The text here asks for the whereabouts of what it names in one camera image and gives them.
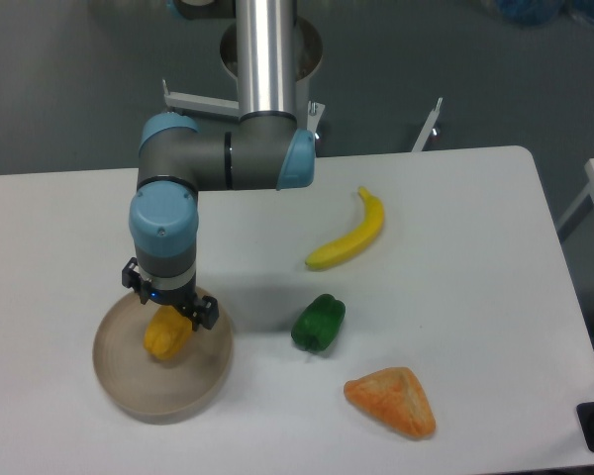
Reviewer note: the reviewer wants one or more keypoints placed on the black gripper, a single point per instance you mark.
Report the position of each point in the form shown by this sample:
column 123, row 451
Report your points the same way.
column 177, row 291

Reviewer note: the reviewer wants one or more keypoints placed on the yellow bell pepper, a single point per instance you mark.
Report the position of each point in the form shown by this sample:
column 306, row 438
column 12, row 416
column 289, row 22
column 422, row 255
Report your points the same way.
column 166, row 333

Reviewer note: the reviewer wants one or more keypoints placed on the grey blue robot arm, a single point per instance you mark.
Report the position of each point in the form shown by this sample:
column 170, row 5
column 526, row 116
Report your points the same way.
column 268, row 150

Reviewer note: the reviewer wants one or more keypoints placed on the beige round plate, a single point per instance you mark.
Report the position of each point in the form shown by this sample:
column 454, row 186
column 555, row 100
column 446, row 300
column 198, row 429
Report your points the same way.
column 158, row 390

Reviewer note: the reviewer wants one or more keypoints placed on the green bell pepper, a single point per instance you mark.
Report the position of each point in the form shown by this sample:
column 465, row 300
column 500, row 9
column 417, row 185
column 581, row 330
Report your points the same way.
column 319, row 324

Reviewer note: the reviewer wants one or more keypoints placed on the yellow banana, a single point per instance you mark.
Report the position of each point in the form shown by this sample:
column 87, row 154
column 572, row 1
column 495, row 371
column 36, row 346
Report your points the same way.
column 350, row 245

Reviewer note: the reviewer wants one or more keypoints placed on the orange triangular bread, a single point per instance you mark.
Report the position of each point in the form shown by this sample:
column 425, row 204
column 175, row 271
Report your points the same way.
column 395, row 397

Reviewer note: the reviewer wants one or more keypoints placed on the blue bag in background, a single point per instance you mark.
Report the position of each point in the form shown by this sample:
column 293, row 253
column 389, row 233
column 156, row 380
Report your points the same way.
column 537, row 13

